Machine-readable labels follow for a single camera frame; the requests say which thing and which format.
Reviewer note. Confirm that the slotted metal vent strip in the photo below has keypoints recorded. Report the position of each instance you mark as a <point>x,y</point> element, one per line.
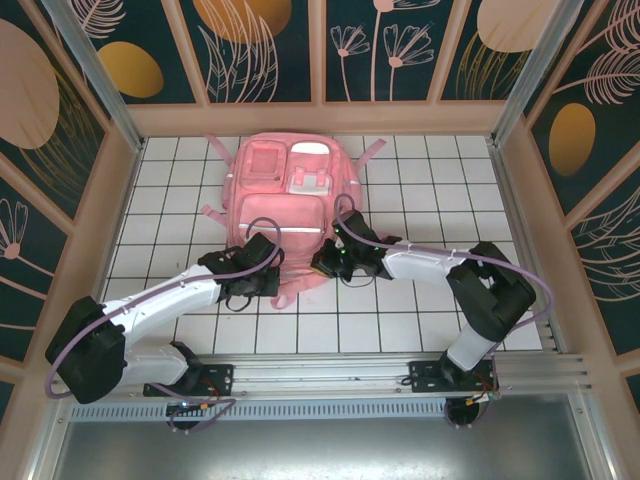
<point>300,411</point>

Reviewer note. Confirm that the small circuit board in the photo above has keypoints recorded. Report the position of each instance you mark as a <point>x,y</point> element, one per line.
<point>187,406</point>

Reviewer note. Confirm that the pink backpack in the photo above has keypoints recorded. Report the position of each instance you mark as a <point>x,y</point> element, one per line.
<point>280,210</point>

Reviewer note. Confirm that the aluminium side rail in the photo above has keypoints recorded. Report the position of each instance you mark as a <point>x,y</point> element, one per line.
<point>514,200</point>

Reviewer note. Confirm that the grey metal panel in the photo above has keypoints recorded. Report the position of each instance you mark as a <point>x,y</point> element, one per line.
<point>320,450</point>

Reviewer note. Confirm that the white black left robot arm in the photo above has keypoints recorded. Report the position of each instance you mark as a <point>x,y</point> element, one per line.
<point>165,300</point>

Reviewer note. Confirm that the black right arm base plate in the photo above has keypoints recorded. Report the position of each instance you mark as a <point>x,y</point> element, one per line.
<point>425,377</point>

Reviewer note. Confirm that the aluminium frame post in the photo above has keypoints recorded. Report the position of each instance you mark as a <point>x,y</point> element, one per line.
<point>96,75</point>
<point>534,75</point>

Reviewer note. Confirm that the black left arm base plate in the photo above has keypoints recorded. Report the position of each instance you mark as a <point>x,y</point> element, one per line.
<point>220,375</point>

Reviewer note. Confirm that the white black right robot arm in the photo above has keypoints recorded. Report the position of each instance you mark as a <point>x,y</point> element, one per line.
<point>425,262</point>

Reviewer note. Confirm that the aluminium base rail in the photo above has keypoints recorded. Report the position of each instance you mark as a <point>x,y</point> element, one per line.
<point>320,372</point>

